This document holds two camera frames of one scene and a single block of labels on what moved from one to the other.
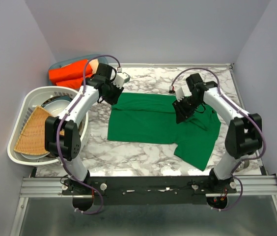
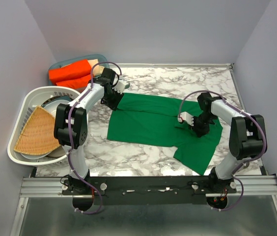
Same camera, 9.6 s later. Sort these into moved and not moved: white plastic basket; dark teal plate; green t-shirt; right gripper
Moved: right gripper
Not moved: dark teal plate; white plastic basket; green t-shirt
